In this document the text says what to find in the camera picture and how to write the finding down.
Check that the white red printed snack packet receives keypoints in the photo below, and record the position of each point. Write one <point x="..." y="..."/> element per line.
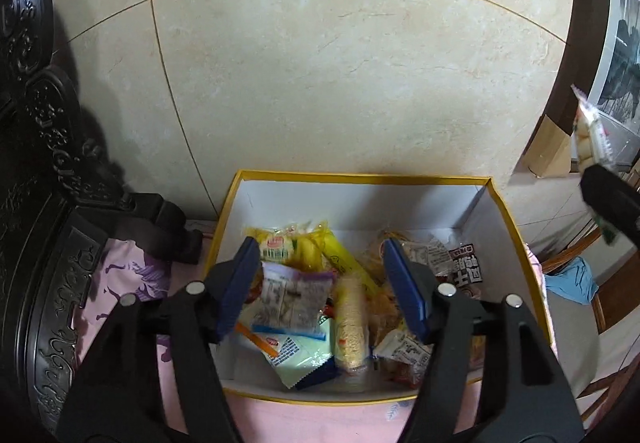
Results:
<point x="430" y="255"/>

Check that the yellow cardboard box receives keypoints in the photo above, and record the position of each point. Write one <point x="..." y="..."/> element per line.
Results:
<point x="350" y="203"/>

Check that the brown cardboard box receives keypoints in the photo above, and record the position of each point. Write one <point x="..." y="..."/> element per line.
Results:
<point x="550" y="148"/>

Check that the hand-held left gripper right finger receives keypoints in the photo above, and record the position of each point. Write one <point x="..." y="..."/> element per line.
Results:
<point x="407" y="293"/>

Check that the dark carved wooden bench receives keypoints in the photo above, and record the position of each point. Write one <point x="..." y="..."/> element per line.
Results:
<point x="45" y="173"/>

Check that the long cracker roll packet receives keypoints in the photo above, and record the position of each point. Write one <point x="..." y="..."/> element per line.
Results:
<point x="350" y="323"/>

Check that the yellow strip snack packet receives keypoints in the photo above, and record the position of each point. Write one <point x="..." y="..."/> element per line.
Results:
<point x="345" y="263"/>

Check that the wooden chair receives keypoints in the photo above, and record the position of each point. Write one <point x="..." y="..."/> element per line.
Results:
<point x="575" y="343"/>

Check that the black white red snack packet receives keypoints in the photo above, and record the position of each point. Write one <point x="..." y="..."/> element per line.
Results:
<point x="462" y="268"/>

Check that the lilac printed snack packet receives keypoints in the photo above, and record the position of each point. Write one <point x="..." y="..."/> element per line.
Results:
<point x="295" y="295"/>

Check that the clear bag of white balls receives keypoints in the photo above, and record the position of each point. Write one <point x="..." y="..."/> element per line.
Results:
<point x="592" y="138"/>

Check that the blue cloth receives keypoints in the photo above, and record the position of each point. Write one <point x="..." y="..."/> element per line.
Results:
<point x="570" y="280"/>

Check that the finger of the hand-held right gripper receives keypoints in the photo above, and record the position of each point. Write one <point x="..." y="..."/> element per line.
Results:
<point x="612" y="200"/>

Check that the pink printed tablecloth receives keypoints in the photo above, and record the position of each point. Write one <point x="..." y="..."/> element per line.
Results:
<point x="320" y="423"/>

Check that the light green snack packet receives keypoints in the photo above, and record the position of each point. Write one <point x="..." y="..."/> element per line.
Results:
<point x="297" y="355"/>

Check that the framed lotus painting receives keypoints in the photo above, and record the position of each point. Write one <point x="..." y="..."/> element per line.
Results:
<point x="620" y="68"/>

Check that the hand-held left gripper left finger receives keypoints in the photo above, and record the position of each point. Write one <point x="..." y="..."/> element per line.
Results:
<point x="240" y="283"/>

